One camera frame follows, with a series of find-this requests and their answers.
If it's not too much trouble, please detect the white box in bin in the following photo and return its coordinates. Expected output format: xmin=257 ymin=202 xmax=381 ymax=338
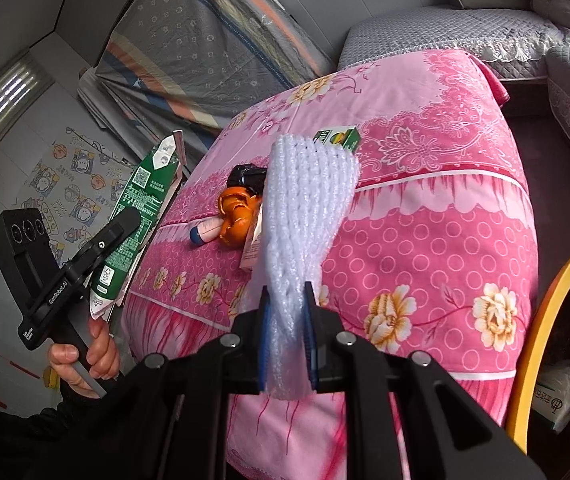
xmin=532 ymin=360 xmax=570 ymax=434

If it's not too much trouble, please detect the ceiling light panel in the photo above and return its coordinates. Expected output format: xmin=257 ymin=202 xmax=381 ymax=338
xmin=0 ymin=50 xmax=54 ymax=142

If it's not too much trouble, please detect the green white medicine box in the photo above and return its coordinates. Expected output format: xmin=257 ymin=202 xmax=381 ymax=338
xmin=313 ymin=126 xmax=361 ymax=154

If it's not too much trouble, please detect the person's left hand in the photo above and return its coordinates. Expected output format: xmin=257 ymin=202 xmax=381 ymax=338
xmin=46 ymin=316 xmax=122 ymax=400

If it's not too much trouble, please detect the small black plastic bag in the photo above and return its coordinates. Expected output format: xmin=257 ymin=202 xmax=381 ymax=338
xmin=226 ymin=164 xmax=268 ymax=195

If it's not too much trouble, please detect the blue capped small bottle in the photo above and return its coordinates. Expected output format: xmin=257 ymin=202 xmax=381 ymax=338
xmin=189 ymin=217 xmax=224 ymax=247

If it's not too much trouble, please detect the black sleeved left forearm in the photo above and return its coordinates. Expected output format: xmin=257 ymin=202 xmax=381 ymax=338
xmin=0 ymin=385 xmax=170 ymax=479

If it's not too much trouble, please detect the striped hanging bed sheet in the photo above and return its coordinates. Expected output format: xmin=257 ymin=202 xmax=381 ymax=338
xmin=78 ymin=0 xmax=335 ymax=168

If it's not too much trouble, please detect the orange peel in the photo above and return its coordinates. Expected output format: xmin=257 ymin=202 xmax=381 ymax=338
xmin=218 ymin=186 xmax=262 ymax=249

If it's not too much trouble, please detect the green white milk carton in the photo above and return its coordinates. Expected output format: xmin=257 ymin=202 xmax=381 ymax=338
xmin=88 ymin=130 xmax=186 ymax=318

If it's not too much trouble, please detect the pink white paper box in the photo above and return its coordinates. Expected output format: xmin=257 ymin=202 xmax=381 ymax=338
xmin=239 ymin=207 xmax=262 ymax=272

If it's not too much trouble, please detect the pink floral tablecloth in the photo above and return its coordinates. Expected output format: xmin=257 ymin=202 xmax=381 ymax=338
xmin=120 ymin=48 xmax=540 ymax=480

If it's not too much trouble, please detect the yellow rimmed trash bin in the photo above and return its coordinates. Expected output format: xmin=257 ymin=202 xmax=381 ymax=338
xmin=504 ymin=259 xmax=570 ymax=453

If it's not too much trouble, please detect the white foam fruit net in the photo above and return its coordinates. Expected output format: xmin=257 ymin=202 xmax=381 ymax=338
xmin=238 ymin=134 xmax=360 ymax=400

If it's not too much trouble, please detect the cartoon wall poster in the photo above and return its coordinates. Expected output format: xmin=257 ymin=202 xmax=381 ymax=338
xmin=14 ymin=127 xmax=134 ymax=263

